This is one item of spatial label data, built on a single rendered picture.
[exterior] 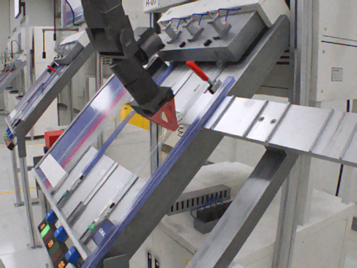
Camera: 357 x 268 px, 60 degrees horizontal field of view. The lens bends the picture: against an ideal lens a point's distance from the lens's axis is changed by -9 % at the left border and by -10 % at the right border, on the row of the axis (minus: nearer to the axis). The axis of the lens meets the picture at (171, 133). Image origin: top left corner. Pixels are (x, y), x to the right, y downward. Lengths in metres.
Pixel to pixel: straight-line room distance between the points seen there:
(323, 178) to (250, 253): 1.75
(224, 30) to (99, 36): 0.32
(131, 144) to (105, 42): 1.65
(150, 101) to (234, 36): 0.25
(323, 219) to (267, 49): 0.61
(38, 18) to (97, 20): 8.95
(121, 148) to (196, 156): 1.56
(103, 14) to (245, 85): 0.34
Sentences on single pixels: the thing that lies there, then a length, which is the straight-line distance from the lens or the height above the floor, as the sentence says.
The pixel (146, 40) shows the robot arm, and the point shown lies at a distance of 0.72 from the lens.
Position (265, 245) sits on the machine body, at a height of 0.62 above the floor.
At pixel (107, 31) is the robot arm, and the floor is 1.15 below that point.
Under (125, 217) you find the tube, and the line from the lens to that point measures 0.50.
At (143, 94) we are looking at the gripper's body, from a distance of 0.69.
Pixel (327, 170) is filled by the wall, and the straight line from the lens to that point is 2.58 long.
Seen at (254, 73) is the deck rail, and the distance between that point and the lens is 0.77.
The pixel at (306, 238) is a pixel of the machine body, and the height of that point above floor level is 0.57.
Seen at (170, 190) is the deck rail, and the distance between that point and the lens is 0.68.
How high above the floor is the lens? 1.09
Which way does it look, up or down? 11 degrees down
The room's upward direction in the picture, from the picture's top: straight up
